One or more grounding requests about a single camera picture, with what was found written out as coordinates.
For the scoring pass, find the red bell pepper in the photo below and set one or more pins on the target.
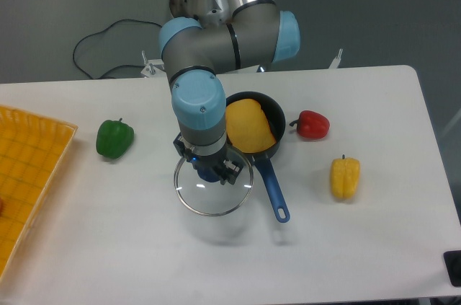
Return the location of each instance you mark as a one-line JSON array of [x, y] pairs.
[[311, 125]]

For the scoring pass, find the glass pot lid blue knob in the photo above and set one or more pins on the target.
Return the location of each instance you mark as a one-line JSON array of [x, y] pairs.
[[207, 197]]

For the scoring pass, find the yellow bell pepper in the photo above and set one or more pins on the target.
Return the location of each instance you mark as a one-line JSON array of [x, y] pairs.
[[344, 177]]

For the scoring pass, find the yellow plastic basket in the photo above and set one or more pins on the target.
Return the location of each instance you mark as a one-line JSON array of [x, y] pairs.
[[32, 149]]

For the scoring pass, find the dark blue saucepan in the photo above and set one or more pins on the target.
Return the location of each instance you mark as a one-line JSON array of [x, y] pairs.
[[262, 160]]

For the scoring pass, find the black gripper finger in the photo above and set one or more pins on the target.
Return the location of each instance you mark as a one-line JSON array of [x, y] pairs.
[[232, 169], [224, 173]]

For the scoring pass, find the green bell pepper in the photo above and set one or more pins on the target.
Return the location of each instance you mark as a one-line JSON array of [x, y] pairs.
[[114, 138]]

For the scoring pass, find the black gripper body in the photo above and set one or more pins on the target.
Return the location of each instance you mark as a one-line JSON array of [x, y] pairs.
[[203, 158]]

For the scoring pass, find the yellow food in pot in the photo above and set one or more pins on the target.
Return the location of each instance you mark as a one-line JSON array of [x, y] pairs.
[[247, 126]]

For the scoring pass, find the black device at table corner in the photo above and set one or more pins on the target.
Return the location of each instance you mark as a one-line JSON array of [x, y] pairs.
[[452, 261]]

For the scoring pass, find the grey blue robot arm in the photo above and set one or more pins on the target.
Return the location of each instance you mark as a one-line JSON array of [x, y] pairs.
[[253, 32]]

